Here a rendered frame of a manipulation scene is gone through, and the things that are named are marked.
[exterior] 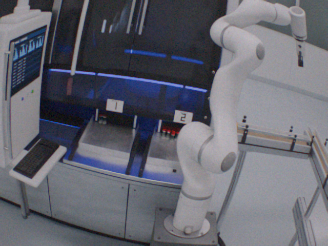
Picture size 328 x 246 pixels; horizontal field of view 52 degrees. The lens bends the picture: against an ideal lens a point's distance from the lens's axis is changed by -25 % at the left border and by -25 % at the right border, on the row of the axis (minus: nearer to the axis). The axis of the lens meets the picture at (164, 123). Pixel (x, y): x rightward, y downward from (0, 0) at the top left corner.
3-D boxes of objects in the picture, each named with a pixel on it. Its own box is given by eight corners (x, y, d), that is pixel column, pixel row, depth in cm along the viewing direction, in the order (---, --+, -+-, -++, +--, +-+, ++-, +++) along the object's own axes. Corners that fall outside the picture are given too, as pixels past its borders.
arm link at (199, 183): (195, 203, 141) (211, 143, 132) (163, 179, 154) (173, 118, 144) (219, 194, 148) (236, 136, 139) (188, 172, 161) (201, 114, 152)
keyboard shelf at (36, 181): (31, 138, 216) (31, 134, 214) (67, 151, 212) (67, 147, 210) (-1, 170, 175) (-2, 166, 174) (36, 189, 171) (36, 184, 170)
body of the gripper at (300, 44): (306, 42, 151) (306, 59, 160) (305, 29, 157) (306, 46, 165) (292, 39, 154) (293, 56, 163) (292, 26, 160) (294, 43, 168)
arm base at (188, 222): (209, 239, 148) (223, 206, 141) (162, 237, 148) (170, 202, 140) (208, 215, 166) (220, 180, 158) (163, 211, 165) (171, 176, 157)
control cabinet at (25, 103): (19, 126, 221) (31, 6, 189) (41, 134, 218) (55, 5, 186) (-17, 159, 176) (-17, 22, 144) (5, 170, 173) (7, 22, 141)
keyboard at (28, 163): (41, 140, 211) (41, 136, 210) (59, 146, 209) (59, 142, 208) (12, 170, 175) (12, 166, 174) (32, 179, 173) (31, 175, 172)
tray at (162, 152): (154, 131, 227) (155, 125, 226) (203, 140, 227) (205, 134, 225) (146, 163, 196) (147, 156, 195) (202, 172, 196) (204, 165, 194)
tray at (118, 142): (92, 120, 228) (93, 114, 226) (138, 128, 227) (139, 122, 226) (78, 148, 197) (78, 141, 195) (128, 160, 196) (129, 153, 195)
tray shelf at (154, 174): (84, 122, 229) (84, 119, 228) (211, 144, 228) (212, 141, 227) (63, 162, 185) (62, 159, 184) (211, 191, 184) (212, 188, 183)
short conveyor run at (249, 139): (213, 147, 230) (220, 120, 223) (213, 135, 244) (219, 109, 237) (307, 161, 228) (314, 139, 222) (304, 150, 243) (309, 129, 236)
